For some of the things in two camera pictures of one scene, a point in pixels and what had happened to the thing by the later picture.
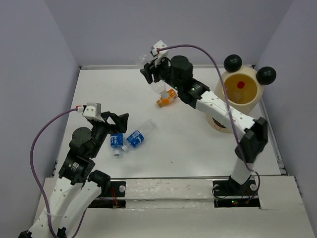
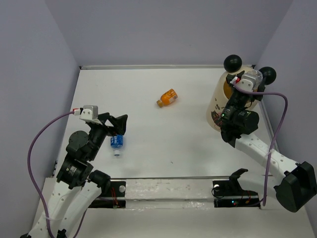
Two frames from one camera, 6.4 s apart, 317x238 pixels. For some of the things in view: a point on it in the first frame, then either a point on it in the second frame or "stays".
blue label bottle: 116,143 stays
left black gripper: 121,120 stays
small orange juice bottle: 167,96 stays
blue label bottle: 136,138 → 258,75
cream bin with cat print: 244,87 stays
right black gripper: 146,72 → 230,76
